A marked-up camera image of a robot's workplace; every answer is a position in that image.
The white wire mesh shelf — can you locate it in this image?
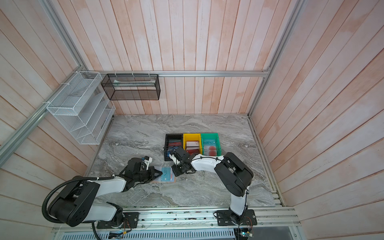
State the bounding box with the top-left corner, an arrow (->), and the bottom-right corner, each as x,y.
47,72 -> 116,145

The cards stack in black bin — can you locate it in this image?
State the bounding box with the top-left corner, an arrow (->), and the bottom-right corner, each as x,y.
167,141 -> 183,150

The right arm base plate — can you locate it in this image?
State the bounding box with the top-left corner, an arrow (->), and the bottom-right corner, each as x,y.
214,209 -> 257,227

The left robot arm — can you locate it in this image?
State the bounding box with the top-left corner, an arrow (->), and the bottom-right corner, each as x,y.
42,157 -> 163,228

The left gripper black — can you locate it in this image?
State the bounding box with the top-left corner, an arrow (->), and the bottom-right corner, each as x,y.
134,166 -> 163,184

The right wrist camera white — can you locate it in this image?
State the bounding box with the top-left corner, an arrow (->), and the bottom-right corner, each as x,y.
169,152 -> 180,165

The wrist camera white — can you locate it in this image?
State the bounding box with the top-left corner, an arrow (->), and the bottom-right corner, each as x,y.
141,156 -> 153,171
169,152 -> 180,165

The horizontal aluminium wall rail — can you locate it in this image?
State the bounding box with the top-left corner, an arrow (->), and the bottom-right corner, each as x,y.
89,70 -> 269,78

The black mesh wall basket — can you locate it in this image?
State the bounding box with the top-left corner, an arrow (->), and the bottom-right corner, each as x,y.
101,73 -> 161,101

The yellow plastic bin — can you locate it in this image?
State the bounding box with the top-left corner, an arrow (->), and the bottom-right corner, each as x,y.
183,134 -> 203,155

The black plastic bin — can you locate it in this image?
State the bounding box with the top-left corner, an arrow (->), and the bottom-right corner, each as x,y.
164,134 -> 183,162

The cards stack in yellow bin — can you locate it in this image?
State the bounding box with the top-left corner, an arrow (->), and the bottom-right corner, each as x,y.
186,141 -> 200,155

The green plastic bin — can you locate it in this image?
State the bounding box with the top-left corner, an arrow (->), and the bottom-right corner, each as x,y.
201,133 -> 222,157

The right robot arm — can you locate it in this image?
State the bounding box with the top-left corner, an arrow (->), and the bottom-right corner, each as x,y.
170,149 -> 254,218

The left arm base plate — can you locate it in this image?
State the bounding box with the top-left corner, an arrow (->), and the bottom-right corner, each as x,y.
96,212 -> 140,230

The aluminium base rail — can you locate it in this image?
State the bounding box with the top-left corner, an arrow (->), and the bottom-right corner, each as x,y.
52,206 -> 302,233

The cards stack in green bin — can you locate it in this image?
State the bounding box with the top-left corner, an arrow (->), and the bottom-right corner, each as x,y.
203,139 -> 217,157

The teal credit card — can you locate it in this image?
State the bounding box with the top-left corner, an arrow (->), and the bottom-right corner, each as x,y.
161,167 -> 175,183

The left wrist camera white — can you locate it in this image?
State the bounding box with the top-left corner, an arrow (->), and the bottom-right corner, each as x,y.
141,156 -> 153,171

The tan leather card holder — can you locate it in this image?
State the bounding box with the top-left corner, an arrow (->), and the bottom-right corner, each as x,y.
153,166 -> 176,183

